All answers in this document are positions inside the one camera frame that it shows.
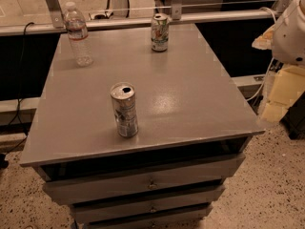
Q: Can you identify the metal frame rail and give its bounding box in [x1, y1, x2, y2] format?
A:
[1, 0, 292, 36]

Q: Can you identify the clear plastic water bottle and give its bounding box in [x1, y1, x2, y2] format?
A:
[64, 2, 93, 67]

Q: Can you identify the grey drawer cabinet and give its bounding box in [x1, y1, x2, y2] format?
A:
[20, 25, 259, 229]

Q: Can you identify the silver energy drink can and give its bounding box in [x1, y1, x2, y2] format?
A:
[111, 82, 138, 138]

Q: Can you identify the white cable on right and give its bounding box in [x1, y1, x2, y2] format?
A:
[246, 7, 278, 103]

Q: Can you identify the white green 7up can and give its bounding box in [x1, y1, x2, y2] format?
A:
[151, 13, 169, 52]

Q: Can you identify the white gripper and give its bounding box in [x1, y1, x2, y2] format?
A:
[252, 0, 305, 123]

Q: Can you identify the black cable on left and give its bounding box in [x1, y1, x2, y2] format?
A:
[0, 21, 36, 155]

